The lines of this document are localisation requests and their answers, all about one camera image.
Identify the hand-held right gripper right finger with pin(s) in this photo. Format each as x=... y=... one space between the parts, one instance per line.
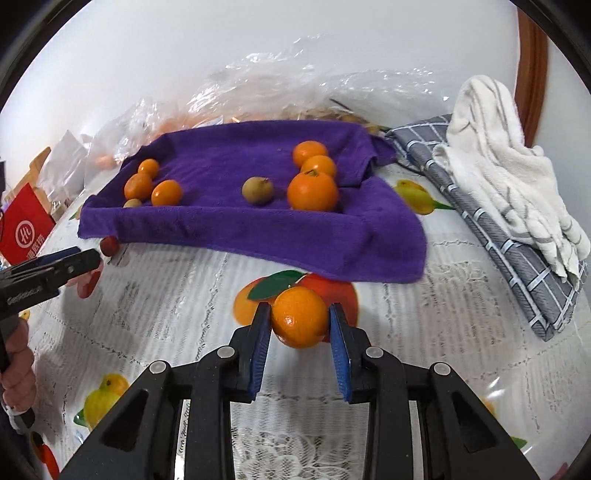
x=339 y=350

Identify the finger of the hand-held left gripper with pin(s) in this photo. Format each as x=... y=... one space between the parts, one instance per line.
x=46 y=260
x=78 y=267

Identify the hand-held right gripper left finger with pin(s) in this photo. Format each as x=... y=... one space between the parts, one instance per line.
x=261 y=346

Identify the medium orange mandarin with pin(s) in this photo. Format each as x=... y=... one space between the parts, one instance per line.
x=310 y=151
x=298 y=318
x=321 y=165

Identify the small orange kumquat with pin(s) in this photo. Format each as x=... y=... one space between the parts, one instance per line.
x=138 y=186
x=166 y=193
x=149 y=167

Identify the large orange mandarin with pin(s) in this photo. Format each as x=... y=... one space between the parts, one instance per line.
x=313 y=191

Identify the person's left forearm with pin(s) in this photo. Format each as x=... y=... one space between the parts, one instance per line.
x=14 y=443

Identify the person's left hand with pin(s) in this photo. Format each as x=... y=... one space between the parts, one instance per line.
x=21 y=374

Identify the red box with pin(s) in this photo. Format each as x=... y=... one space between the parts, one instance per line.
x=27 y=230

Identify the small red jujube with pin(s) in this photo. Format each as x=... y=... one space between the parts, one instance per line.
x=109 y=245

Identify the small tan longan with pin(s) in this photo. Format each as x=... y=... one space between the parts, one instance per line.
x=132 y=203

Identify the brown cardboard box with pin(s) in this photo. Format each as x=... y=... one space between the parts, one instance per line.
x=39 y=161

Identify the crumpled clear plastic bag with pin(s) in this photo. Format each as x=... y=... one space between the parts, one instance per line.
x=69 y=161

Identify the purple towel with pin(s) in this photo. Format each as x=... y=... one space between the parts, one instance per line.
x=221 y=226

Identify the grey checked cushion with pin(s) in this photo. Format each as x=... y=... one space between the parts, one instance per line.
x=508 y=258

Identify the white striped towel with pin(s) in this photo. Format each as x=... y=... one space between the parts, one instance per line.
x=498 y=152

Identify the clear plastic bag of longans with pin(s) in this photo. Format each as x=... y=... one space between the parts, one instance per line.
x=369 y=87

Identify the brown wooden frame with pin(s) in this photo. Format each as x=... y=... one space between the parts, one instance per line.
x=531 y=69

